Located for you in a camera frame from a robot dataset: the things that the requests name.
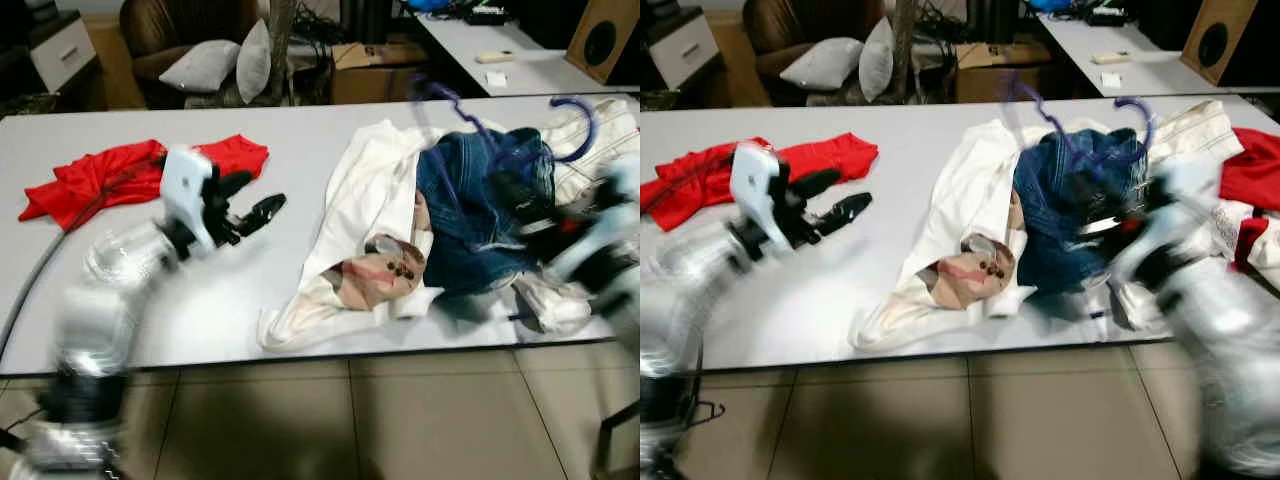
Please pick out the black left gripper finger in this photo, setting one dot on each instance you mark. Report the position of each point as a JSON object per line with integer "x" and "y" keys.
{"x": 235, "y": 183}
{"x": 262, "y": 210}
{"x": 845, "y": 210}
{"x": 815, "y": 183}

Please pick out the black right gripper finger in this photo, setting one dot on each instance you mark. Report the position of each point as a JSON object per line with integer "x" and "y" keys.
{"x": 530, "y": 210}
{"x": 512, "y": 185}
{"x": 1096, "y": 188}
{"x": 1110, "y": 220}

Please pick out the red garment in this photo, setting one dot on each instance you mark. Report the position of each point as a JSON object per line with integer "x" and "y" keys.
{"x": 840, "y": 155}
{"x": 1255, "y": 165}
{"x": 90, "y": 180}

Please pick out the purple clothes hanger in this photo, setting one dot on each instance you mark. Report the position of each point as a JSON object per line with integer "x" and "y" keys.
{"x": 1150, "y": 122}
{"x": 590, "y": 122}

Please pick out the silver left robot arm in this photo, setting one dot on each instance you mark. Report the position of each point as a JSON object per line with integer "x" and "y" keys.
{"x": 100, "y": 330}
{"x": 680, "y": 320}

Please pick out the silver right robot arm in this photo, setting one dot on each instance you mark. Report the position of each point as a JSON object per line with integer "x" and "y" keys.
{"x": 625, "y": 305}
{"x": 1220, "y": 350}

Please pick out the blue denim garment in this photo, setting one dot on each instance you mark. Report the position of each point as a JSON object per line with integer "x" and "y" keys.
{"x": 1050, "y": 200}
{"x": 460, "y": 210}

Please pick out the white patterned garment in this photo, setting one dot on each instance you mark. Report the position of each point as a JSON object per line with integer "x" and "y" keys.
{"x": 1225, "y": 235}

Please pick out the white paper slip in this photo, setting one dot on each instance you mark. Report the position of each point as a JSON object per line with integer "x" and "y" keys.
{"x": 496, "y": 78}
{"x": 1111, "y": 79}

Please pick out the cream white jacket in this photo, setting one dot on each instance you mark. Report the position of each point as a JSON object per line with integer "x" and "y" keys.
{"x": 370, "y": 190}
{"x": 960, "y": 190}

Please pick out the white table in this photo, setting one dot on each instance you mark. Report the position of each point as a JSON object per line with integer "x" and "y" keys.
{"x": 1160, "y": 72}
{"x": 545, "y": 70}

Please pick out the grey pillow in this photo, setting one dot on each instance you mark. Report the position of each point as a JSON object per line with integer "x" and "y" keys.
{"x": 877, "y": 58}
{"x": 253, "y": 60}
{"x": 820, "y": 63}
{"x": 200, "y": 65}

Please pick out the white remote control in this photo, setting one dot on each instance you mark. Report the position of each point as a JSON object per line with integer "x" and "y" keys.
{"x": 1113, "y": 57}
{"x": 495, "y": 57}

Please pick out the beige plaid garment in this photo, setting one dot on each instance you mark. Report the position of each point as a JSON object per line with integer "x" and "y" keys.
{"x": 375, "y": 275}
{"x": 965, "y": 275}

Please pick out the brown cardboard box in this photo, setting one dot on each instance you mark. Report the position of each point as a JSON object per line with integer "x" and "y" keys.
{"x": 1000, "y": 80}
{"x": 380, "y": 80}

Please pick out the grey textured trunk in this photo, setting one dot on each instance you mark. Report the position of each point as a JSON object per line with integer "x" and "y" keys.
{"x": 282, "y": 45}
{"x": 905, "y": 45}

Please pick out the brown leather armchair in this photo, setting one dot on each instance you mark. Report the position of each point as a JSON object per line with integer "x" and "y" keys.
{"x": 180, "y": 25}
{"x": 800, "y": 20}

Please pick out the wooden speaker box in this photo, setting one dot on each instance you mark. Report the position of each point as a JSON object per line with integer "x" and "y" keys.
{"x": 600, "y": 40}
{"x": 1218, "y": 40}

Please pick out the black device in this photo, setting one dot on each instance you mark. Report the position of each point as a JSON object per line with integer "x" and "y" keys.
{"x": 490, "y": 15}
{"x": 1110, "y": 15}

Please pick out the blue object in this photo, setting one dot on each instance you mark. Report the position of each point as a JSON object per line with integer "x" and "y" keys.
{"x": 1048, "y": 5}
{"x": 428, "y": 5}

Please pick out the white drawer cabinet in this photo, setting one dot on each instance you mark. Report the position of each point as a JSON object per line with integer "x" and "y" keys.
{"x": 65, "y": 50}
{"x": 682, "y": 48}

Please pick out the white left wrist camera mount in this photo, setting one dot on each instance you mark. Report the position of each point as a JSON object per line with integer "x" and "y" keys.
{"x": 752, "y": 190}
{"x": 185, "y": 190}

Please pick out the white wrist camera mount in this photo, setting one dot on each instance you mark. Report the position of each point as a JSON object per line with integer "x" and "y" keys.
{"x": 185, "y": 190}
{"x": 1182, "y": 200}
{"x": 620, "y": 195}
{"x": 752, "y": 190}

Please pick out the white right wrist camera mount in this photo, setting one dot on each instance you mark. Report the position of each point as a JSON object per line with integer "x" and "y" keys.
{"x": 1182, "y": 200}
{"x": 620, "y": 195}

